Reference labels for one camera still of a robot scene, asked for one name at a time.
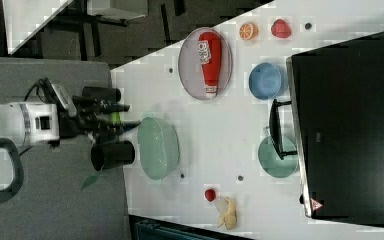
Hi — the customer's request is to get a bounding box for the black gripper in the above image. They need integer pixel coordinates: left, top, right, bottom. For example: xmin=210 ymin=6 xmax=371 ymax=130
xmin=38 ymin=78 xmax=141 ymax=141

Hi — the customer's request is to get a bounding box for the green plastic strainer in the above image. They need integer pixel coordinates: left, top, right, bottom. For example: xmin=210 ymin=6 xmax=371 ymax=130
xmin=137 ymin=117 xmax=180 ymax=180

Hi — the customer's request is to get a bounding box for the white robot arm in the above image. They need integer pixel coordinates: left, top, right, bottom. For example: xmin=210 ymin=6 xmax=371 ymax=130
xmin=0 ymin=78 xmax=140 ymax=204

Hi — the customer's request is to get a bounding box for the green bottle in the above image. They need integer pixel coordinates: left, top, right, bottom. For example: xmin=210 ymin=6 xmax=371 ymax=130
xmin=110 ymin=112 xmax=120 ymax=122

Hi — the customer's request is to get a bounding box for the small black cup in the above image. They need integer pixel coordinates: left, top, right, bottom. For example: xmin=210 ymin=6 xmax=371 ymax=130
xmin=82 ymin=86 xmax=121 ymax=103

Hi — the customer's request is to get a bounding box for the large black cup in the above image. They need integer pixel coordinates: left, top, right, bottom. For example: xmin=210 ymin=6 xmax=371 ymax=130
xmin=91 ymin=141 xmax=136 ymax=171

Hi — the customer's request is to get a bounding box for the blue crate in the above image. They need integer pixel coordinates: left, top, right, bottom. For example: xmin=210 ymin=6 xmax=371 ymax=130
xmin=132 ymin=220 xmax=247 ymax=240

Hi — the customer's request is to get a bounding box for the red ketchup bottle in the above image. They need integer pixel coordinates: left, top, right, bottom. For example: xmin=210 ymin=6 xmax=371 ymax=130
xmin=197 ymin=31 xmax=222 ymax=99

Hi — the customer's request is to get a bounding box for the small red toy fruit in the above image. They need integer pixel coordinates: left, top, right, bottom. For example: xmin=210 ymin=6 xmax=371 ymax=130
xmin=205 ymin=189 xmax=216 ymax=202

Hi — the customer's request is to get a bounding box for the peeled banana toy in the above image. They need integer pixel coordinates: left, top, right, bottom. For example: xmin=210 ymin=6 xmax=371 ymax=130
xmin=215 ymin=197 xmax=237 ymax=230

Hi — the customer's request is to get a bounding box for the blue bowl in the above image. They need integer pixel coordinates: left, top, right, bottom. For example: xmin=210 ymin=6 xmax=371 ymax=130
xmin=248 ymin=63 xmax=286 ymax=100

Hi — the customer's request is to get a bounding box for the orange slice toy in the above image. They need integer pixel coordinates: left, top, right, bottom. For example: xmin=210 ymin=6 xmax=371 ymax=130
xmin=239 ymin=22 xmax=258 ymax=41

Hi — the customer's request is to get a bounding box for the red strawberry toy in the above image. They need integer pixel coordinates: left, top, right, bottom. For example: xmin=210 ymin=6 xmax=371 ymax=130
xmin=271 ymin=19 xmax=292 ymax=39

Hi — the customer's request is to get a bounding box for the black toaster oven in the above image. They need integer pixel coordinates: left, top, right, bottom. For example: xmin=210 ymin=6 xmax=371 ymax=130
xmin=286 ymin=31 xmax=384 ymax=227

